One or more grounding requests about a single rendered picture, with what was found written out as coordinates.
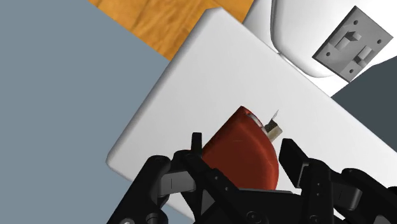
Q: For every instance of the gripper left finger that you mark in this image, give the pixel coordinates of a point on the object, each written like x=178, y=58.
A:
x=155, y=192

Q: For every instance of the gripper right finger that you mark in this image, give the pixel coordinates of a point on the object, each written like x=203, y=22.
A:
x=319, y=192

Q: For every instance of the red rounded dispenser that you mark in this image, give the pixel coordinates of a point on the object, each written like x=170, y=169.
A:
x=242, y=155

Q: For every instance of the white toilet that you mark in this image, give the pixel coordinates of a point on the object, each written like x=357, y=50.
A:
x=232, y=77

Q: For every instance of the grey square hinge plate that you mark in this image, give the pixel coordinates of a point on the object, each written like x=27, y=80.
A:
x=335, y=52

